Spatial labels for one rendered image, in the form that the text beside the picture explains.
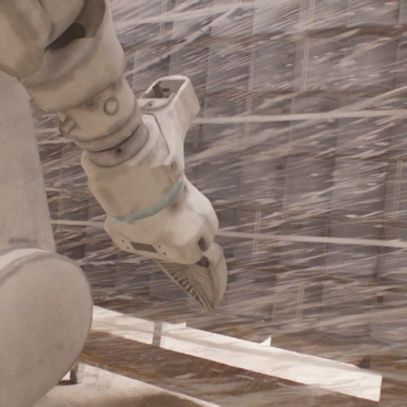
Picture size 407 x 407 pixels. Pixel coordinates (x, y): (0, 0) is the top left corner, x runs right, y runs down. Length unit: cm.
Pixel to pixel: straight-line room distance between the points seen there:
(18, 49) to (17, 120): 23
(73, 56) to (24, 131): 23
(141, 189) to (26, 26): 16
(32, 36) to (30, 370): 35
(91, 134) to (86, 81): 5
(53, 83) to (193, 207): 16
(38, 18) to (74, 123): 9
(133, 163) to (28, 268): 19
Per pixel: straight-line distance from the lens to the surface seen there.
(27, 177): 56
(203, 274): 51
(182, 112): 44
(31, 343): 54
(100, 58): 34
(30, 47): 32
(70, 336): 58
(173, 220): 42
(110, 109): 36
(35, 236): 58
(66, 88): 34
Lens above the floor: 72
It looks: 2 degrees down
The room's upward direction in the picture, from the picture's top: 7 degrees clockwise
